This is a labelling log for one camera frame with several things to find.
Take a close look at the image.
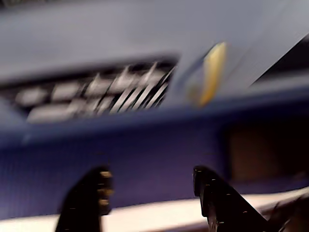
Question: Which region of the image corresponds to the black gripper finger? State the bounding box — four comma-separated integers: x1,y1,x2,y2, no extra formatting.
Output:
55,165,114,232
192,165,279,232

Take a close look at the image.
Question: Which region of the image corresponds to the blue wooden toy kitchen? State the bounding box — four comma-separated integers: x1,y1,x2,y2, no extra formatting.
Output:
0,0,309,232

